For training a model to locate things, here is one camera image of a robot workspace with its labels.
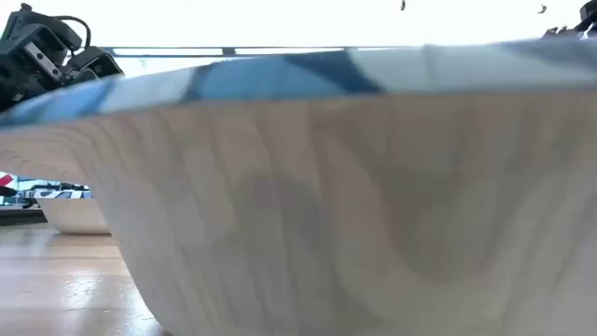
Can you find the blue patterned white paper bowl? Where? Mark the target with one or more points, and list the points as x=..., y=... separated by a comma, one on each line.
x=326, y=210
x=70, y=217

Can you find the blue monitor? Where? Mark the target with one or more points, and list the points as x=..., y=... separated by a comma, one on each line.
x=25, y=179

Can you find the red tag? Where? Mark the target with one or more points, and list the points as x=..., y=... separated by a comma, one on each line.
x=5, y=179

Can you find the black background robot station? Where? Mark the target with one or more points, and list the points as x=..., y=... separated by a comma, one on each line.
x=74, y=186

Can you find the black overhead frame light bar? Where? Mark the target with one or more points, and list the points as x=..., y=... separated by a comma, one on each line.
x=228, y=51

